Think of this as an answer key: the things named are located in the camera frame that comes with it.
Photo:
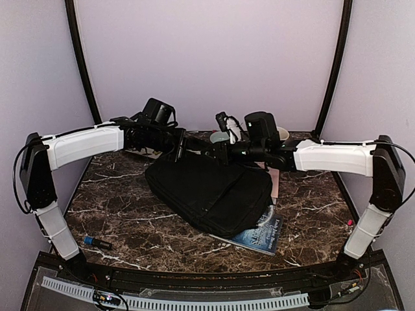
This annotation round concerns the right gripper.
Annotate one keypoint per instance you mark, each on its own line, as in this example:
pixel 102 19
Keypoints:
pixel 218 149

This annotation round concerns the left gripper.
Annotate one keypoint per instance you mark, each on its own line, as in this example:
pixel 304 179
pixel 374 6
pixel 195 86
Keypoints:
pixel 179 132

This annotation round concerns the black student bag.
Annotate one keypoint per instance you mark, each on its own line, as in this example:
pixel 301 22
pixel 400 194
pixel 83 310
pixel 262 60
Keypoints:
pixel 222 200

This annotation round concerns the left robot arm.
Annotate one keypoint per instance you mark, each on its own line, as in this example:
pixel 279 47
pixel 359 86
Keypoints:
pixel 41 155

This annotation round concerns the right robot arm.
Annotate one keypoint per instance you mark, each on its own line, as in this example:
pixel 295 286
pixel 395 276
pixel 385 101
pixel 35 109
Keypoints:
pixel 376 159

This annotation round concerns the pink book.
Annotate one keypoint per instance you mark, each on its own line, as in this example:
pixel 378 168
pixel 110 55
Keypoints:
pixel 274 173

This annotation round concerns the floral fabric coaster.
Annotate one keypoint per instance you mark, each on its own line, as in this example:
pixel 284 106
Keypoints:
pixel 145 152

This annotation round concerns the cream floral mug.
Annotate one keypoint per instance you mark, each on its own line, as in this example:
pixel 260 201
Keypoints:
pixel 283 134

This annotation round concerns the celadon bowl centre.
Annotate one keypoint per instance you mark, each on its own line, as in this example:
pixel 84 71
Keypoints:
pixel 218 136

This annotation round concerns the dark blue book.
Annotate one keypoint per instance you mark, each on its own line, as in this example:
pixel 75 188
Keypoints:
pixel 262 239

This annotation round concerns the blue and black marker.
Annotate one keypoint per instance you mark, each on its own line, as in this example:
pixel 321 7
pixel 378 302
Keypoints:
pixel 97 243

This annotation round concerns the small circuit board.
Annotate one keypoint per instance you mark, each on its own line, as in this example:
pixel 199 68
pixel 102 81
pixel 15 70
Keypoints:
pixel 103 297

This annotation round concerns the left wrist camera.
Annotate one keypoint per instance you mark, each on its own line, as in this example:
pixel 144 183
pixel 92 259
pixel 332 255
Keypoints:
pixel 158 112

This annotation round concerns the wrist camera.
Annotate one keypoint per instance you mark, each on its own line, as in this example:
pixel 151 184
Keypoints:
pixel 158 112
pixel 261 125

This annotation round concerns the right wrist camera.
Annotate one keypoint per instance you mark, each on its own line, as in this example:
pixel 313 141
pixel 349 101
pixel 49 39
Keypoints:
pixel 261 125

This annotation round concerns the black front rail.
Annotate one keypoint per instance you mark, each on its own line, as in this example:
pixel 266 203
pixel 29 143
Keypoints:
pixel 131 280

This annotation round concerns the right black frame post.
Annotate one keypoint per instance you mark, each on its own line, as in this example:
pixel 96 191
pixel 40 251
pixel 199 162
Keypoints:
pixel 335 68

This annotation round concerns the black frame post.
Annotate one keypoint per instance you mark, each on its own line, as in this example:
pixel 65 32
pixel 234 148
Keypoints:
pixel 335 68
pixel 74 31

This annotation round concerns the left black frame post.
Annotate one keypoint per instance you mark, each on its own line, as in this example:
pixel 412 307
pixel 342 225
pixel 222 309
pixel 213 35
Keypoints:
pixel 74 31

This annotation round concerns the white slotted cable duct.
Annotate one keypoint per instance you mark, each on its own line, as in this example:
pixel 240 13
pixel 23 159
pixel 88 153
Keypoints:
pixel 151 299

